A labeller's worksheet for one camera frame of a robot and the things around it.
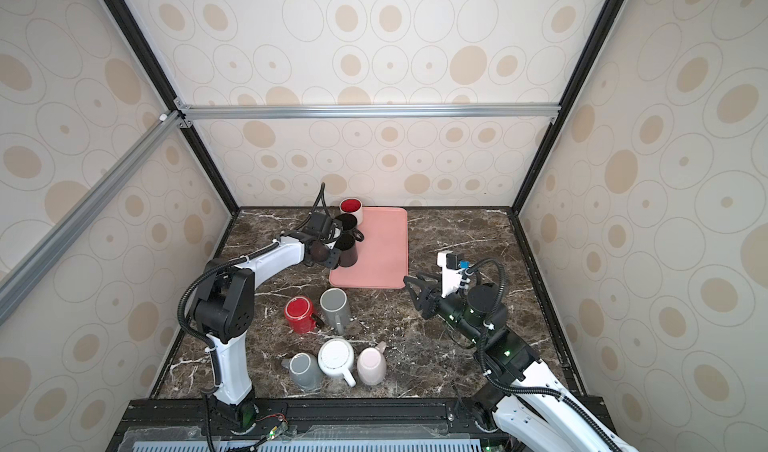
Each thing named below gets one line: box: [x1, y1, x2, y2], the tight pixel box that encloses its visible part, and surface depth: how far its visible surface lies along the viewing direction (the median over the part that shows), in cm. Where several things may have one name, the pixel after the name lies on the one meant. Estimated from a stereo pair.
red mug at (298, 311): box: [284, 296, 317, 334], surface depth 86 cm
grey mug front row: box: [281, 352, 323, 391], surface depth 76 cm
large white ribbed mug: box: [317, 338, 357, 388], surface depth 77 cm
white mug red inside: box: [339, 197, 364, 226], surface depth 112 cm
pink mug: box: [357, 341, 387, 386], surface depth 76 cm
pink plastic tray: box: [329, 207, 409, 289], surface depth 107 cm
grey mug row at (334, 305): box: [319, 287, 351, 336], surface depth 84 cm
